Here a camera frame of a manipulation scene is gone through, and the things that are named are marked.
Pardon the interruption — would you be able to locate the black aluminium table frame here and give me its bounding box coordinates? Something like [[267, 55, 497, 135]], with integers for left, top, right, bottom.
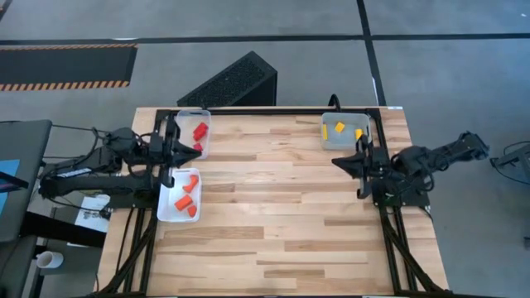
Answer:
[[97, 108, 451, 297]]

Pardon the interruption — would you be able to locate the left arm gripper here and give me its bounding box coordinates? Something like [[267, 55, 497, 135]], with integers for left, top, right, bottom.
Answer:
[[147, 112, 203, 189]]

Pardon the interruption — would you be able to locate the clear plastic bin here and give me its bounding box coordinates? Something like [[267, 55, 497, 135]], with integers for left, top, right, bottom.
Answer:
[[171, 108, 212, 160]]

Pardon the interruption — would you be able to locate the light grey plastic bin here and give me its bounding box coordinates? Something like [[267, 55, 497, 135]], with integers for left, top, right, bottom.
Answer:
[[321, 112, 373, 151]]

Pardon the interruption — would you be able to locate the grey tripod stand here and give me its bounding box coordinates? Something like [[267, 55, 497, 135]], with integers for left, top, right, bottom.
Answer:
[[489, 142, 530, 185]]

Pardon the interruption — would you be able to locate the white printed paper sheet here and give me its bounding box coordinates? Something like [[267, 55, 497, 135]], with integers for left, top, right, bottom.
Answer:
[[75, 195, 112, 233]]

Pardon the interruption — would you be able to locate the black perforated computer case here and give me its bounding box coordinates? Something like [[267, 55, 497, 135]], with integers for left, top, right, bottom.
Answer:
[[176, 50, 278, 108]]

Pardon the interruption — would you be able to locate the orange bridge block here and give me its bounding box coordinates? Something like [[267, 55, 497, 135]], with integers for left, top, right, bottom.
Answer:
[[183, 174, 200, 194]]

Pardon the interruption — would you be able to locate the white plastic bin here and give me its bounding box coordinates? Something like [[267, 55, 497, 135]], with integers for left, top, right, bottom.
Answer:
[[156, 167, 203, 224]]

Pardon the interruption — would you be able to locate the dark grey side table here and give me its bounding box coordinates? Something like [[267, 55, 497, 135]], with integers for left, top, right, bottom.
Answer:
[[0, 119, 53, 243]]

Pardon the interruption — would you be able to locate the black hazard-striped floor mat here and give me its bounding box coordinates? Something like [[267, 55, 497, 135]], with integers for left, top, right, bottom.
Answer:
[[0, 43, 139, 93]]

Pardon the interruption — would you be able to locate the orange rectangular block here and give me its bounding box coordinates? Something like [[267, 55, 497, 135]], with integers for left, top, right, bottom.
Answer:
[[174, 194, 194, 212]]

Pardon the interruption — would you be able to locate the white paper cup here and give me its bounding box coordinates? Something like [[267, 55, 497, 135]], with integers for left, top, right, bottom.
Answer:
[[36, 250, 65, 270]]

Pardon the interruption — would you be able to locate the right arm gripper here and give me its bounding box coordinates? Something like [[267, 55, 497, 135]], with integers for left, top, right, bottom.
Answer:
[[331, 138, 399, 200]]

